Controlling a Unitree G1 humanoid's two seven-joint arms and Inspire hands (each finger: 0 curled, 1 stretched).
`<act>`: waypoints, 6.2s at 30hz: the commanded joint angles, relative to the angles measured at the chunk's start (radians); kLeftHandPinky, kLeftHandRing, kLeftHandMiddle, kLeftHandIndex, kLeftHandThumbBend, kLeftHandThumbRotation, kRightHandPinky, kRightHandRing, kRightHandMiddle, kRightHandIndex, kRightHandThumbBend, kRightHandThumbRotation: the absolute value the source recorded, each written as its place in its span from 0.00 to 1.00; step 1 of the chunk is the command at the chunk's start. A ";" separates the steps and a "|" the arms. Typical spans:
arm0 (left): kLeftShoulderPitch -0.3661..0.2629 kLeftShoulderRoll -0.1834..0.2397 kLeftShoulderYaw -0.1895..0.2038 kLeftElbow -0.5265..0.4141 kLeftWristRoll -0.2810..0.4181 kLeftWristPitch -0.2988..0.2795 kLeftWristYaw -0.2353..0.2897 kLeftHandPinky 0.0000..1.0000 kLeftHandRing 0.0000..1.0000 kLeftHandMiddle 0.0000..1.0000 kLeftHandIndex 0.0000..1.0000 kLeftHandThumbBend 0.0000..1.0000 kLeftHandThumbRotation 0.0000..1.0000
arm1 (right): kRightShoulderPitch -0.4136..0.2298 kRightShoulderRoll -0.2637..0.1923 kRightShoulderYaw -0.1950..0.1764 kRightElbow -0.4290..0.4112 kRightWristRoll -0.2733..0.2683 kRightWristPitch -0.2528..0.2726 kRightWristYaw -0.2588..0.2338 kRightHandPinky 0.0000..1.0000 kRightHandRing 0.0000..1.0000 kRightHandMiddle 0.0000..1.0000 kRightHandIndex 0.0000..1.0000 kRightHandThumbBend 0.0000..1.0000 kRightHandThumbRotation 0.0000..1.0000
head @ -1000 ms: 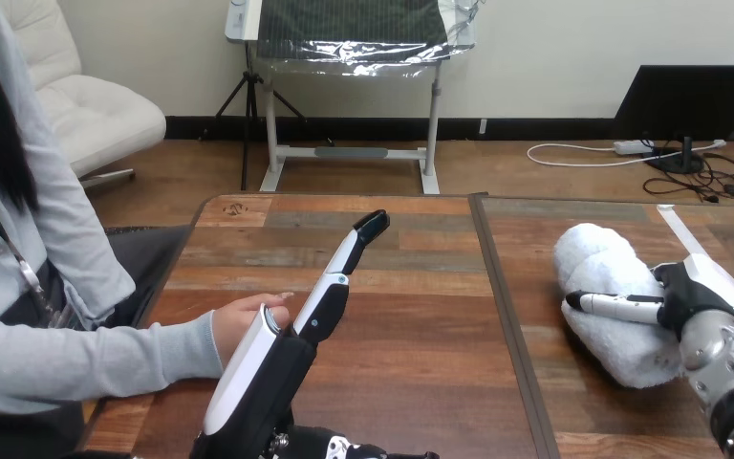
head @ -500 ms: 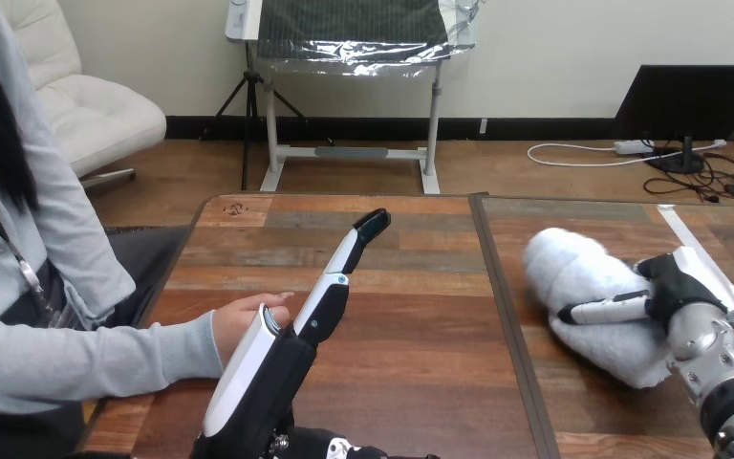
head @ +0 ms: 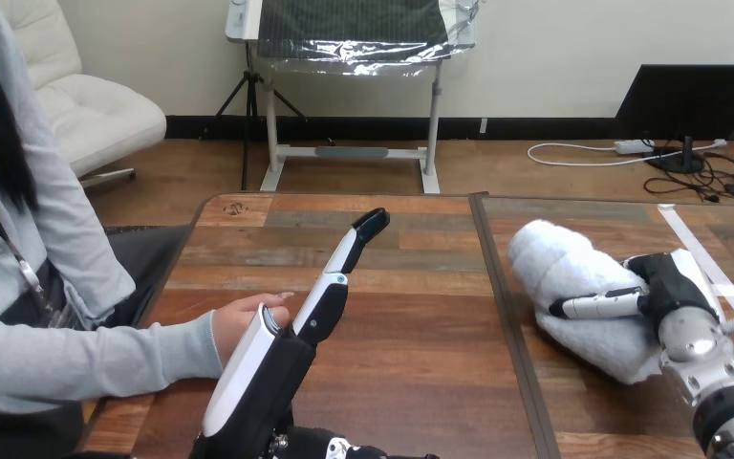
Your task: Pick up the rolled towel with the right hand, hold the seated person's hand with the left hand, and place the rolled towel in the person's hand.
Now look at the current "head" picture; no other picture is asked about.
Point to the white cushioned chair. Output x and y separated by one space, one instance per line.
95 114

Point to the white power strip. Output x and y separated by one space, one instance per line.
633 147

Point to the white towel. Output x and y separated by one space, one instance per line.
569 266

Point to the foil sheet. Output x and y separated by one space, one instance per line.
354 38

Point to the black tripod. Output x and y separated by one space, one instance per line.
248 95

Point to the white desk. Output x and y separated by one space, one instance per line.
348 152

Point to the person's forearm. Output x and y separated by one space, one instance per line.
88 361

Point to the person's hand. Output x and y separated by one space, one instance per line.
237 323

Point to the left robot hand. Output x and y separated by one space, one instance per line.
265 380

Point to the person's body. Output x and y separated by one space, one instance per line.
38 190

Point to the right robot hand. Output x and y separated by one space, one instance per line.
671 285

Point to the dark screen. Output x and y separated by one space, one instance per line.
690 101

